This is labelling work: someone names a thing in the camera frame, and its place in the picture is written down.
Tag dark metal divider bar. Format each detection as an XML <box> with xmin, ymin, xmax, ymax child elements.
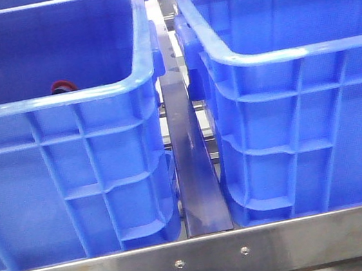
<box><xmin>155</xmin><ymin>17</ymin><xmax>234</xmax><ymax>238</ymax></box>

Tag left rail screw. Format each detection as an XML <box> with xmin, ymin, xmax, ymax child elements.
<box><xmin>174</xmin><ymin>260</ymin><xmax>185</xmax><ymax>269</ymax></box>

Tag rail screw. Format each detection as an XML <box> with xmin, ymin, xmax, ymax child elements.
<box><xmin>240</xmin><ymin>246</ymin><xmax>250</xmax><ymax>256</ymax></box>
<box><xmin>174</xmin><ymin>260</ymin><xmax>185</xmax><ymax>269</ymax></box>

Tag right rail screw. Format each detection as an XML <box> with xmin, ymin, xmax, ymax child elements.
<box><xmin>240</xmin><ymin>246</ymin><xmax>250</xmax><ymax>256</ymax></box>

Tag blue plastic bin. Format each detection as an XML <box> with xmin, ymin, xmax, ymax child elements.
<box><xmin>0</xmin><ymin>0</ymin><xmax>181</xmax><ymax>271</ymax></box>
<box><xmin>175</xmin><ymin>0</ymin><xmax>362</xmax><ymax>227</ymax></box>

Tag left blue plastic bin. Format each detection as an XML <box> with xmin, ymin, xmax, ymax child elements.
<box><xmin>0</xmin><ymin>0</ymin><xmax>181</xmax><ymax>271</ymax></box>

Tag right blue plastic bin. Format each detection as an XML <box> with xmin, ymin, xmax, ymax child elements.
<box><xmin>175</xmin><ymin>0</ymin><xmax>362</xmax><ymax>227</ymax></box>

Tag red mushroom push button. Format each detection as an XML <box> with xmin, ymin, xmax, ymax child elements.
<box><xmin>50</xmin><ymin>80</ymin><xmax>78</xmax><ymax>95</ymax></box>

